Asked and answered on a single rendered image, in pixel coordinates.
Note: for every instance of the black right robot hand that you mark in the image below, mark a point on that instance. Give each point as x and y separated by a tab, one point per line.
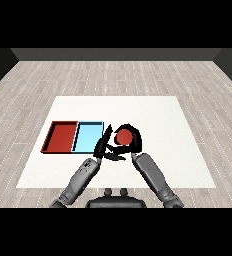
136	138

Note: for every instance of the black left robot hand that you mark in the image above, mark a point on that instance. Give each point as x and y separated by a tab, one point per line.
102	144

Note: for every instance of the small red can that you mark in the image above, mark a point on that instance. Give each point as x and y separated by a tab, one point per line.
123	137

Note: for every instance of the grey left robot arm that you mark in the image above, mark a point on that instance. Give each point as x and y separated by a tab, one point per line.
78	182

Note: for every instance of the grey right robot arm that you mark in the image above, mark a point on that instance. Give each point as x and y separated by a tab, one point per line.
154	178

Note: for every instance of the shallow light blue open box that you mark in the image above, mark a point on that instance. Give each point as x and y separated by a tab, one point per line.
87	137

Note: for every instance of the shallow red open box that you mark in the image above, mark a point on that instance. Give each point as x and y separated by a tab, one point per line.
59	137

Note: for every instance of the dark grey robot body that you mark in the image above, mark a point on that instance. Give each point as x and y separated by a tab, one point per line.
116	201

